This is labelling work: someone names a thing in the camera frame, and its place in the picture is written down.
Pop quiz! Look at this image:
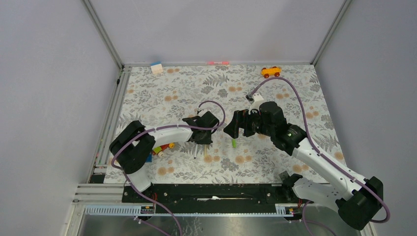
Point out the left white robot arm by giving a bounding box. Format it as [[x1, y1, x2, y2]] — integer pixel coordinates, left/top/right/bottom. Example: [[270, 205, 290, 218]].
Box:
[[109, 111, 220, 202]]

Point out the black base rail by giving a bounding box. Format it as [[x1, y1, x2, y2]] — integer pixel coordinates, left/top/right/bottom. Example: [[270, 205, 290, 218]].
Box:
[[121, 184, 306, 214]]

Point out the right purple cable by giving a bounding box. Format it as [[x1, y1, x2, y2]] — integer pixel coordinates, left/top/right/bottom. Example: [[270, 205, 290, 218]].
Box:
[[247, 77, 391, 224]]

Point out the white pen with blue tip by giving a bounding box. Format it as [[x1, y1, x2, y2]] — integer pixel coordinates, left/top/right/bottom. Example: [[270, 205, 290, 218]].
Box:
[[193, 144, 198, 159]]

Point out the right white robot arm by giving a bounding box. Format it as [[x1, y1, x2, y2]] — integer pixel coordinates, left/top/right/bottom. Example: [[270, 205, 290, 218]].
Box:
[[223, 101, 384, 230]]

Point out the orange toy car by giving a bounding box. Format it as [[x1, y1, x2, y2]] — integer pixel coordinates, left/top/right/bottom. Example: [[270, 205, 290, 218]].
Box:
[[261, 66, 281, 79]]

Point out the red yellow toy brick car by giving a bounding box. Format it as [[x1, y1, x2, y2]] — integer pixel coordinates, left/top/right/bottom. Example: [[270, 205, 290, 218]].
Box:
[[152, 143, 175, 156]]

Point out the floral patterned table mat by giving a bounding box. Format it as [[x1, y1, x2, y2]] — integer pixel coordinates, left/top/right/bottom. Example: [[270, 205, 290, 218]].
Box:
[[116, 65, 344, 184]]

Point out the pink marker pen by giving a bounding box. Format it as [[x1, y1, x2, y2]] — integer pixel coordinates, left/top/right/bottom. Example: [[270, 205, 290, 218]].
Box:
[[206, 61, 230, 65]]

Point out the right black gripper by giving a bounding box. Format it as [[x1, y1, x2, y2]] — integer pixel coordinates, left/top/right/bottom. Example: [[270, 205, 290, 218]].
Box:
[[223, 106, 274, 139]]

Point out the white block with blue top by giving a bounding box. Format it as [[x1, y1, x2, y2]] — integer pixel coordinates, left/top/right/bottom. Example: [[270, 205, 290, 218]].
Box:
[[150, 61, 164, 75]]

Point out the blue white toy brick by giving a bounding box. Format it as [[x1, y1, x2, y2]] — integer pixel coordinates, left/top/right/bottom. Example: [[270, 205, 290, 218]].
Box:
[[146, 154, 153, 163]]

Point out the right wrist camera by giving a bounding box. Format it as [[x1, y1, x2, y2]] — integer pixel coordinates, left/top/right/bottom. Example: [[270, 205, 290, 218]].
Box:
[[246, 93, 265, 113]]

